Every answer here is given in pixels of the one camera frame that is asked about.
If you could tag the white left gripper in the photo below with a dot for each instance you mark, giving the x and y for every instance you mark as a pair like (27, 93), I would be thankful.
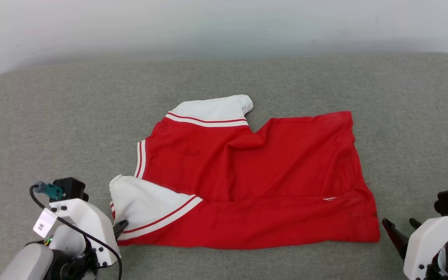
(91, 225)

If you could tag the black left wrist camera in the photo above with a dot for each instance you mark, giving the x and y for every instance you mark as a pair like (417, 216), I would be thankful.
(72, 188)

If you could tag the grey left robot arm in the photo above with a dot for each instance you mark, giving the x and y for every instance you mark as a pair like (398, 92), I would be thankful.
(27, 264)

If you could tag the red and white shirt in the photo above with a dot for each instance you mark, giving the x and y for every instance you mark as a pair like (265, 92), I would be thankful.
(255, 186)

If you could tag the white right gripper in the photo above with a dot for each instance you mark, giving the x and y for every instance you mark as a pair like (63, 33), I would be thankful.
(426, 241)

